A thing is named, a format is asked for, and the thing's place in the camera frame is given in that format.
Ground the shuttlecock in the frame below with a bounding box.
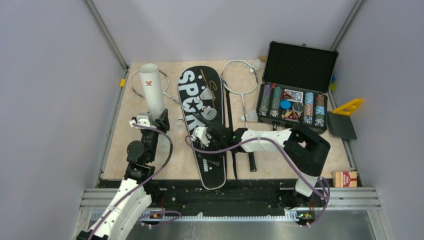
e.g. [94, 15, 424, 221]
[197, 87, 214, 100]
[240, 110, 259, 123]
[201, 106, 218, 121]
[249, 59, 265, 74]

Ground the white shuttlecock tube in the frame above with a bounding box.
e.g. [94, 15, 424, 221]
[137, 63, 165, 120]

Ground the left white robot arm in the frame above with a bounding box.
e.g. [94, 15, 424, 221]
[76, 109, 172, 240]

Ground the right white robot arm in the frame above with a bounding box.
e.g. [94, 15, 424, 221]
[190, 124, 331, 206]

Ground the left white badminton racket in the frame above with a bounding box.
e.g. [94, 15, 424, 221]
[128, 63, 218, 125]

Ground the white badminton racket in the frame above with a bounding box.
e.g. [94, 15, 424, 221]
[128, 63, 218, 125]
[220, 59, 258, 173]

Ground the right white badminton racket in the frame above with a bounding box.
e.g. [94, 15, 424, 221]
[220, 59, 258, 173]

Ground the translucent tube cap left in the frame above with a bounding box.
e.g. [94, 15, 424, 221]
[172, 118, 186, 134]

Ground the shuttlecock on bag top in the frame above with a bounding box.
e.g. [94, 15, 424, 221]
[197, 87, 214, 100]

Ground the black racket bag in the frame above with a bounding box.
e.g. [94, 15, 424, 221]
[177, 65, 227, 190]

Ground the shuttlecock at racket top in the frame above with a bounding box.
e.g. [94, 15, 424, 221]
[249, 59, 265, 74]

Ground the black poker chip case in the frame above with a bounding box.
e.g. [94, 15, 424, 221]
[256, 41, 339, 134]

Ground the black perforated plate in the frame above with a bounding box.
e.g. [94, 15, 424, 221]
[327, 112, 358, 140]

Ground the yellow block at corner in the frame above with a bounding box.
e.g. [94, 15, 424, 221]
[329, 82, 336, 92]

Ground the yellow plastic triangle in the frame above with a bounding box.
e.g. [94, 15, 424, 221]
[332, 98, 364, 116]

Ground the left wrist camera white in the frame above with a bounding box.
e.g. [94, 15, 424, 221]
[128, 113, 153, 129]

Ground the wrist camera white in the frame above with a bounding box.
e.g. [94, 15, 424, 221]
[191, 126, 210, 147]
[128, 113, 153, 129]

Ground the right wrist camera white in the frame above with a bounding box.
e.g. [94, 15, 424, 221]
[191, 126, 210, 147]

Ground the yellow clip on rail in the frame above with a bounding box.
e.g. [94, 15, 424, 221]
[119, 78, 126, 88]

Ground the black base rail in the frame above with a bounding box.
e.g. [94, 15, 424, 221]
[99, 178, 332, 226]

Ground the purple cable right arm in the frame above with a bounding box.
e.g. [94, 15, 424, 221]
[184, 135, 331, 227]

